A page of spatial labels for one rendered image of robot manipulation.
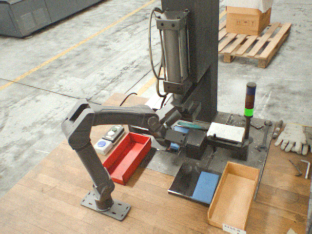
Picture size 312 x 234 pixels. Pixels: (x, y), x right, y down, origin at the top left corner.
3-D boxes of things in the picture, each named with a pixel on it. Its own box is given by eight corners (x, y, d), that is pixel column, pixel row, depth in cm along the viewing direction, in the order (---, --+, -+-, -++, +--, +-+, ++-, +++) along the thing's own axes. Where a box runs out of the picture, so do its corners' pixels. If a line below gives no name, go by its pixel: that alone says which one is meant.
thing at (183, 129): (161, 147, 122) (160, 143, 120) (175, 126, 133) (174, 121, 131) (175, 151, 119) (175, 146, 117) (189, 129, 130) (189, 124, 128)
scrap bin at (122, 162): (101, 178, 124) (98, 168, 120) (130, 141, 141) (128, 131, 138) (125, 185, 119) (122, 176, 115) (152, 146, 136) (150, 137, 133)
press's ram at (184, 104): (152, 121, 123) (143, 57, 105) (176, 90, 141) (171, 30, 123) (192, 129, 115) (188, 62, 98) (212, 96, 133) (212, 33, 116)
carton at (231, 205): (207, 225, 101) (207, 211, 97) (227, 174, 119) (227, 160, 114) (245, 240, 96) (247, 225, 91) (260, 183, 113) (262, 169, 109)
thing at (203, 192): (190, 202, 106) (190, 197, 105) (201, 171, 118) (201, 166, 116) (209, 207, 104) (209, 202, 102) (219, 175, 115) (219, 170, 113)
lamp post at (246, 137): (237, 142, 132) (242, 86, 114) (241, 134, 136) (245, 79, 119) (251, 145, 129) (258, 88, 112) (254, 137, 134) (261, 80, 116)
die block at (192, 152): (159, 149, 134) (157, 137, 129) (167, 136, 141) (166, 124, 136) (200, 161, 125) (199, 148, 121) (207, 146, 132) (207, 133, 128)
